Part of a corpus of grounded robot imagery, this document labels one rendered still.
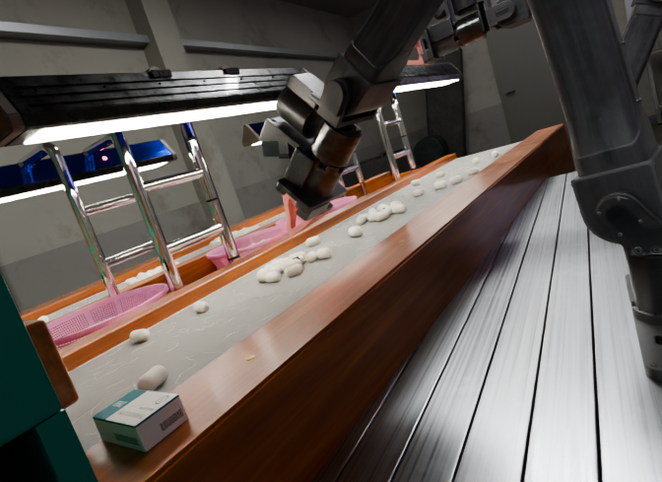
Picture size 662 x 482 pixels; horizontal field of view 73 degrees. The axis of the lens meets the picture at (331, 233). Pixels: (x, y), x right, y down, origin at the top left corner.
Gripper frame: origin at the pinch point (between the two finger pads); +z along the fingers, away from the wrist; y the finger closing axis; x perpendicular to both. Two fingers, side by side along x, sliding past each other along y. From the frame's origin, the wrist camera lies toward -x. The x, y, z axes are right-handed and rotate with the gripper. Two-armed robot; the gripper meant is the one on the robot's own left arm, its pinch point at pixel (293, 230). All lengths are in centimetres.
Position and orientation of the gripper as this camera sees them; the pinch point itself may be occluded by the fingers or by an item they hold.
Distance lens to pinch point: 71.2
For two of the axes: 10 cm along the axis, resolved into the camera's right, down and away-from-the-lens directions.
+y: -5.5, 3.1, -7.7
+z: -4.0, 7.1, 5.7
